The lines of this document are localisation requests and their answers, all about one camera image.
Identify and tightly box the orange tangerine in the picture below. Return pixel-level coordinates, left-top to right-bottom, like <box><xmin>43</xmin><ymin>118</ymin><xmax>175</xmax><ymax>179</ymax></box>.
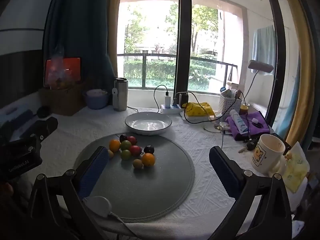
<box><xmin>109</xmin><ymin>139</ymin><xmax>121</xmax><ymax>152</ymax></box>
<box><xmin>142</xmin><ymin>153</ymin><xmax>156</xmax><ymax>167</ymax></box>

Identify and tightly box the black power cable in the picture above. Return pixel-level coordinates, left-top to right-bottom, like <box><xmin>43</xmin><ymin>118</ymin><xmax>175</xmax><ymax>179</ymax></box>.
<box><xmin>183</xmin><ymin>91</ymin><xmax>248</xmax><ymax>125</ymax></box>

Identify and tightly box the light blue hanging towel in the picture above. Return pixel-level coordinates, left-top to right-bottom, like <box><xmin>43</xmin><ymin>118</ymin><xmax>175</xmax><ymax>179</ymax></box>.
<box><xmin>252</xmin><ymin>25</ymin><xmax>275</xmax><ymax>68</ymax></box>

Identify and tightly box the pale yellow paper bag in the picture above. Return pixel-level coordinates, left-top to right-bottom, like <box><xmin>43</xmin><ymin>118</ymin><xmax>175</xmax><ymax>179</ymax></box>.
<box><xmin>284</xmin><ymin>141</ymin><xmax>310</xmax><ymax>193</ymax></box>

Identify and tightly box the white bear print mug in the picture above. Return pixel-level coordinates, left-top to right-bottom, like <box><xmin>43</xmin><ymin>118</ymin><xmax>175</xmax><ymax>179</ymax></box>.
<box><xmin>251</xmin><ymin>134</ymin><xmax>286</xmax><ymax>174</ymax></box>

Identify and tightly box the purple cloth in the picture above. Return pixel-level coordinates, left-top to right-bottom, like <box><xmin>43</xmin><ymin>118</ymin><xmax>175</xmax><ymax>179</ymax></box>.
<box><xmin>226</xmin><ymin>112</ymin><xmax>270</xmax><ymax>140</ymax></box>

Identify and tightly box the yellow printed plastic bag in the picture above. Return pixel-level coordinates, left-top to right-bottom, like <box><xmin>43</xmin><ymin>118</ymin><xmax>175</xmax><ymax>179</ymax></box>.
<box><xmin>182</xmin><ymin>102</ymin><xmax>215</xmax><ymax>117</ymax></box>

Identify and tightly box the black round object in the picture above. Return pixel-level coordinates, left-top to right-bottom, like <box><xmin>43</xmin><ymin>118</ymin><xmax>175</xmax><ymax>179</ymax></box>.
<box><xmin>37</xmin><ymin>106</ymin><xmax>52</xmax><ymax>118</ymax></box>

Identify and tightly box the black charging cable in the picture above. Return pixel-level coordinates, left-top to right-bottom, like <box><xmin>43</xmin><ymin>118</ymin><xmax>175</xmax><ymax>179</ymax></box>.
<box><xmin>153</xmin><ymin>85</ymin><xmax>169</xmax><ymax>113</ymax></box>

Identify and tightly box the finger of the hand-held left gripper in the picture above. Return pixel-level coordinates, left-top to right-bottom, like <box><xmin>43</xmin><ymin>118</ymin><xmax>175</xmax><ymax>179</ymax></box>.
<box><xmin>20</xmin><ymin>117</ymin><xmax>58</xmax><ymax>142</ymax></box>

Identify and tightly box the bunch of keys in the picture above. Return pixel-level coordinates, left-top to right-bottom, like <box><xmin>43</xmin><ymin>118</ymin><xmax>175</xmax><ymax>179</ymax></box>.
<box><xmin>239</xmin><ymin>139</ymin><xmax>258</xmax><ymax>153</ymax></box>

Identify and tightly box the white round wireless charger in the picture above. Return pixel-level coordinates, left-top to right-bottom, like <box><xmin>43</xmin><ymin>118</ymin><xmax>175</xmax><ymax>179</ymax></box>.
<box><xmin>84</xmin><ymin>195</ymin><xmax>150</xmax><ymax>235</ymax></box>

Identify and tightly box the brown cardboard box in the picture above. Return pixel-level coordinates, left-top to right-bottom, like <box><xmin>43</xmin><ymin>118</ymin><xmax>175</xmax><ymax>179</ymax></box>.
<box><xmin>39</xmin><ymin>82</ymin><xmax>87</xmax><ymax>117</ymax></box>

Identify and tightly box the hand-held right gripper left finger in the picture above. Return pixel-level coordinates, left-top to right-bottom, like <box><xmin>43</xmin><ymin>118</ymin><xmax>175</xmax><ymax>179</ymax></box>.
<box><xmin>26</xmin><ymin>146</ymin><xmax>110</xmax><ymax>240</ymax></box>

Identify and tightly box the white ceramic plate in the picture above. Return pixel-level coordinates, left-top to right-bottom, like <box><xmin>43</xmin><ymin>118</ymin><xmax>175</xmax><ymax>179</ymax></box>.
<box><xmin>125</xmin><ymin>112</ymin><xmax>173</xmax><ymax>136</ymax></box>

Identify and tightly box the white plastic basket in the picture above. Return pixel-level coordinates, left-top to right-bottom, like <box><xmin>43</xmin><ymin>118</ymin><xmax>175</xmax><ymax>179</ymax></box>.
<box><xmin>219</xmin><ymin>91</ymin><xmax>242</xmax><ymax>117</ymax></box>

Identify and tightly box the white desk lamp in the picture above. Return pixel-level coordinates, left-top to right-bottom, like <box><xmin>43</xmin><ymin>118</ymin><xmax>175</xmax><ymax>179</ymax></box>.
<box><xmin>241</xmin><ymin>60</ymin><xmax>274</xmax><ymax>108</ymax></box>

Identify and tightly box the black window frame post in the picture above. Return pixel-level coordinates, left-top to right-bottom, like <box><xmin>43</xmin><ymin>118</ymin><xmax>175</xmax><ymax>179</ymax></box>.
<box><xmin>174</xmin><ymin>0</ymin><xmax>192</xmax><ymax>100</ymax></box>

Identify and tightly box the grey round placemat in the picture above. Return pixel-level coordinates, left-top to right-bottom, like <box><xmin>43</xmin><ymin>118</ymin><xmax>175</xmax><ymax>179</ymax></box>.
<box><xmin>74</xmin><ymin>132</ymin><xmax>195</xmax><ymax>219</ymax></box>

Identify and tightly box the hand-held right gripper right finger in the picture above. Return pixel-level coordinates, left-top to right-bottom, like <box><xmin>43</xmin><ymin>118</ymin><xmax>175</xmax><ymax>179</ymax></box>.
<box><xmin>209</xmin><ymin>146</ymin><xmax>293</xmax><ymax>240</ymax></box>

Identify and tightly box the white textured tablecloth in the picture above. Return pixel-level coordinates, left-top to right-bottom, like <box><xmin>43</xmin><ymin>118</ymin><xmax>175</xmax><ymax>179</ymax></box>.
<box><xmin>0</xmin><ymin>105</ymin><xmax>308</xmax><ymax>235</ymax></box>

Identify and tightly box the white power strip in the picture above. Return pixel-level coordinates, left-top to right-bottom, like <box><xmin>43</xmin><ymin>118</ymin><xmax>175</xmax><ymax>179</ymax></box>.
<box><xmin>160</xmin><ymin>104</ymin><xmax>184</xmax><ymax>115</ymax></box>

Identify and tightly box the teal curtain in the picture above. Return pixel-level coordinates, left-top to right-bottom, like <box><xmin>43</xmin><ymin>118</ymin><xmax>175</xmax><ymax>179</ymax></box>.
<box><xmin>44</xmin><ymin>0</ymin><xmax>118</xmax><ymax>80</ymax></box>

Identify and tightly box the tablet with red screen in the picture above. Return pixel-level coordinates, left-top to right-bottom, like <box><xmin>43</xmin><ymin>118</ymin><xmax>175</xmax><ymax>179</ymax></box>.
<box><xmin>44</xmin><ymin>57</ymin><xmax>82</xmax><ymax>87</ymax></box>

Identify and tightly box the yellow curtain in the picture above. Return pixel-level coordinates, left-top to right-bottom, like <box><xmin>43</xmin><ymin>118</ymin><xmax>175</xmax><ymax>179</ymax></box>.
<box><xmin>106</xmin><ymin>0</ymin><xmax>125</xmax><ymax>78</ymax></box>
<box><xmin>277</xmin><ymin>0</ymin><xmax>317</xmax><ymax>148</ymax></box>

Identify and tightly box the steel travel tumbler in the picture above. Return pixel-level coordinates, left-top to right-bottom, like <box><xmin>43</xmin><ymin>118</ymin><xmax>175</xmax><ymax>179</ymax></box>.
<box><xmin>112</xmin><ymin>77</ymin><xmax>129</xmax><ymax>112</ymax></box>

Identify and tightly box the balcony railing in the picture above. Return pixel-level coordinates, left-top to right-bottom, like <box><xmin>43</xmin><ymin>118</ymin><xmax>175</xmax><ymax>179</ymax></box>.
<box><xmin>117</xmin><ymin>53</ymin><xmax>238</xmax><ymax>89</ymax></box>

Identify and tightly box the blue bowl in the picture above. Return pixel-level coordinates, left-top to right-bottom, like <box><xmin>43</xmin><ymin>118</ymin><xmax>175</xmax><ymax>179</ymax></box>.
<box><xmin>82</xmin><ymin>89</ymin><xmax>110</xmax><ymax>110</ymax></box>

